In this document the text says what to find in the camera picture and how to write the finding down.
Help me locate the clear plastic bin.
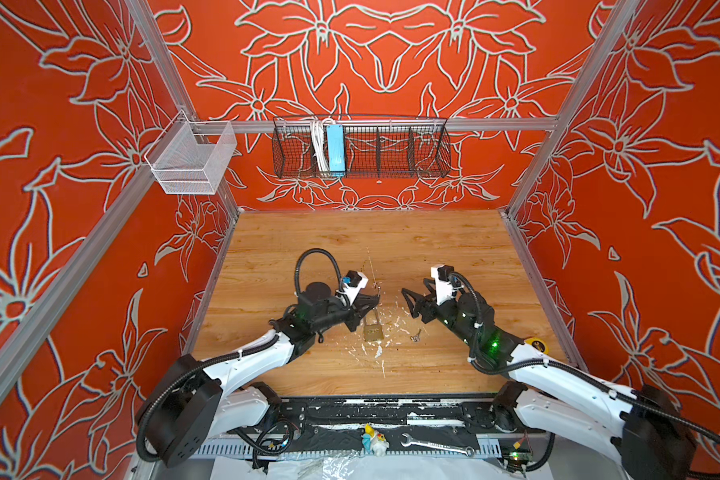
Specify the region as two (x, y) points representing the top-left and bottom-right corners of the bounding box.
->
(145, 112), (237, 195)

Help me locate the silver wrench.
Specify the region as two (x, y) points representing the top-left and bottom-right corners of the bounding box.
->
(401, 433), (476, 458)

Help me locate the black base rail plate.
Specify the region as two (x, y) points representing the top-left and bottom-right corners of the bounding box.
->
(263, 394), (547, 436)

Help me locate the small toy figure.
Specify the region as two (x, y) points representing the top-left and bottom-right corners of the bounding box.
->
(362, 424), (390, 457)

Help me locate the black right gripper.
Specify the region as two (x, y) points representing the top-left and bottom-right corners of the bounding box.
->
(400, 278), (481, 351)

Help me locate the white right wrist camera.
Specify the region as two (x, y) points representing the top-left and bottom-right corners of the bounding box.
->
(431, 264), (455, 305)

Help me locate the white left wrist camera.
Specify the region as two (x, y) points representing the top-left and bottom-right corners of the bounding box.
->
(338, 270), (368, 307)

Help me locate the yellow tape measure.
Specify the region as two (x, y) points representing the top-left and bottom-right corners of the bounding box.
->
(525, 337), (549, 354)

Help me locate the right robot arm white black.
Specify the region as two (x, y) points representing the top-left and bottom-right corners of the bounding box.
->
(401, 265), (720, 479)

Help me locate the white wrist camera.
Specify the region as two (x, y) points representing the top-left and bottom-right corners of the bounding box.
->
(338, 270), (368, 307)
(431, 264), (455, 305)

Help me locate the black wire basket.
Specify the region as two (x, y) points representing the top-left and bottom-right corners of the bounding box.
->
(271, 114), (453, 180)

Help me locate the brass padlock with steel shackle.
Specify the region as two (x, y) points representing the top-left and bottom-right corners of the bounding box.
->
(363, 308), (385, 342)

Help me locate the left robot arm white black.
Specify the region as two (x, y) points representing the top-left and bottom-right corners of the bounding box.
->
(134, 248), (380, 468)

